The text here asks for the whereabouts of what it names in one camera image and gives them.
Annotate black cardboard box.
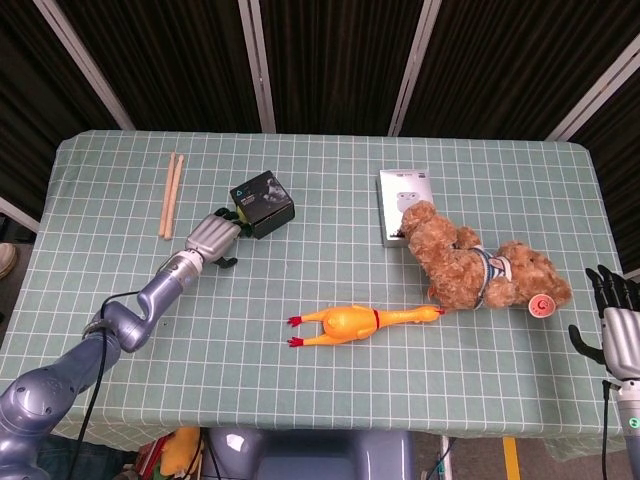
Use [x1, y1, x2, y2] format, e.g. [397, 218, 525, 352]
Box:
[228, 169, 296, 241]

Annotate white shoe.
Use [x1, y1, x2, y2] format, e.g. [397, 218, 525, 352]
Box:
[0, 242, 18, 281]

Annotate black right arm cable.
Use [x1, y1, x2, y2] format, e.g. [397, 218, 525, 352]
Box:
[600, 379, 613, 480]

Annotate yellow plush toy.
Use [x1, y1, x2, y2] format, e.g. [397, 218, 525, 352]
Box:
[158, 425, 202, 477]

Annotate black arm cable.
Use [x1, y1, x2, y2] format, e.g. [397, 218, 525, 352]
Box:
[600, 379, 613, 480]
[66, 290, 144, 480]

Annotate grey-blue robot torso base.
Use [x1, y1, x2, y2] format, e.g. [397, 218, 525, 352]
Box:
[206, 426, 417, 480]

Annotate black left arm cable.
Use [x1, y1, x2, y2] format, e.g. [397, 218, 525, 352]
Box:
[66, 290, 144, 480]

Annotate white table leg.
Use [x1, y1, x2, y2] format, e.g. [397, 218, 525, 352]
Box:
[438, 435, 455, 480]

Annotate orange rubber chicken toy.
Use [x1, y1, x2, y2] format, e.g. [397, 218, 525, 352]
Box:
[286, 303, 446, 349]

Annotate green checked tablecloth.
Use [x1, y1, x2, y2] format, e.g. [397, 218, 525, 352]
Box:
[0, 130, 627, 455]

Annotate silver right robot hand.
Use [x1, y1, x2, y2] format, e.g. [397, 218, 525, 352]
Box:
[567, 264, 640, 385]

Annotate white earbuds box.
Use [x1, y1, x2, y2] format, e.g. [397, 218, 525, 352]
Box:
[375, 168, 433, 250]

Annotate brown teddy bear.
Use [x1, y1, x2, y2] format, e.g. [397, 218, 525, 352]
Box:
[399, 199, 573, 321]

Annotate white partition frame post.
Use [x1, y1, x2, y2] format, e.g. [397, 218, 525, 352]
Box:
[0, 195, 41, 234]
[387, 0, 443, 137]
[33, 0, 136, 132]
[237, 0, 278, 134]
[545, 33, 640, 143]

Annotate wooden drumstick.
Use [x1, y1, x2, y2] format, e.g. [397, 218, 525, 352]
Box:
[158, 151, 178, 238]
[164, 154, 185, 241]

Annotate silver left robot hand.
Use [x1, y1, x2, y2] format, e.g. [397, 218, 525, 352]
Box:
[184, 206, 254, 270]

